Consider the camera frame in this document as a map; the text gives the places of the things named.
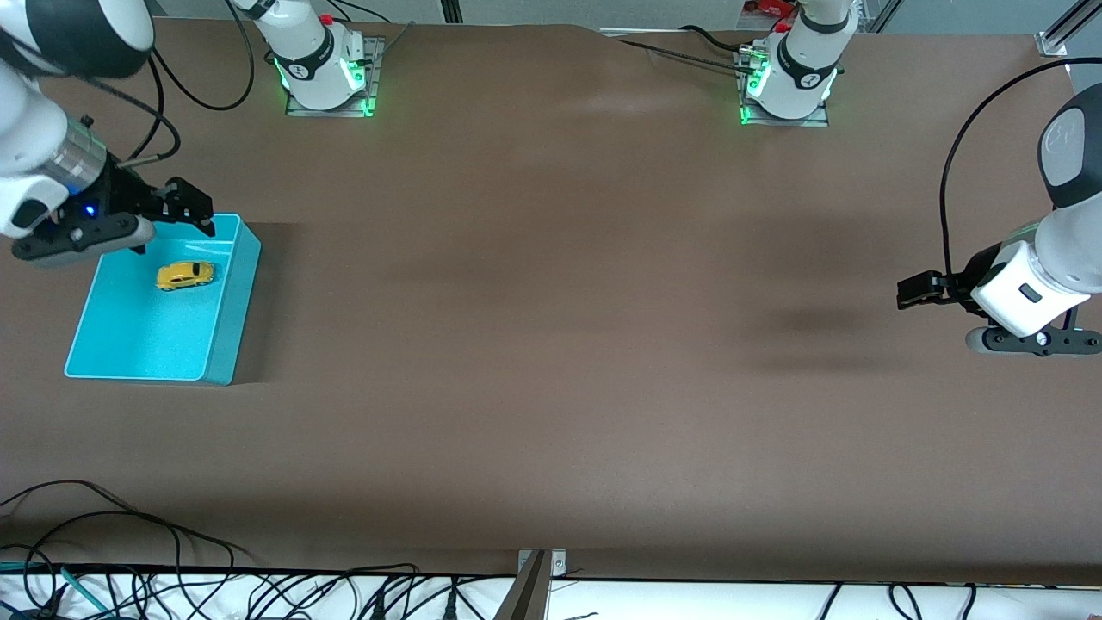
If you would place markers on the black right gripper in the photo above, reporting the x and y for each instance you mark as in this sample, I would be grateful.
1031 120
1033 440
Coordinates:
121 199

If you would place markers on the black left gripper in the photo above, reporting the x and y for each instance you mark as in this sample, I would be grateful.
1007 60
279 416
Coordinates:
952 285

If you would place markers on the yellow beetle toy car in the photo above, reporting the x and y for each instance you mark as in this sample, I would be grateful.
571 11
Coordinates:
182 275

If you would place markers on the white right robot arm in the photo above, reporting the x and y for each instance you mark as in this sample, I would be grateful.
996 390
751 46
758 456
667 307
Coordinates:
34 129

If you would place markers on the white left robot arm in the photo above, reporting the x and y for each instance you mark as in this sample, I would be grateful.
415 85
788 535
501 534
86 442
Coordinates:
1029 293

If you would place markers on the teal plastic bin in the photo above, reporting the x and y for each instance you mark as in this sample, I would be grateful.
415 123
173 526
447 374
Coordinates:
146 344

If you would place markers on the red background object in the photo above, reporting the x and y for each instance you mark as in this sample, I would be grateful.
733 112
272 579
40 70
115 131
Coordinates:
770 7

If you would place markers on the dark metal strut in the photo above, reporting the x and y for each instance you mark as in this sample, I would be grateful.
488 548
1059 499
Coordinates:
525 598

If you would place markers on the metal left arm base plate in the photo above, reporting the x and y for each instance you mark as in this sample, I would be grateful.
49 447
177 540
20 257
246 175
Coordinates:
788 123

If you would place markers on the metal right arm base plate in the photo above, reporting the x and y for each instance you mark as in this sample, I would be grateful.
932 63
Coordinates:
375 69

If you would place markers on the aluminium frame profile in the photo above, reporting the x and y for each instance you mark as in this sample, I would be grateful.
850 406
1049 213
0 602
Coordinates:
1067 30

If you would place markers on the small metal table bracket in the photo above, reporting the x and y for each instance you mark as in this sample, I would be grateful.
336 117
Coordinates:
558 561

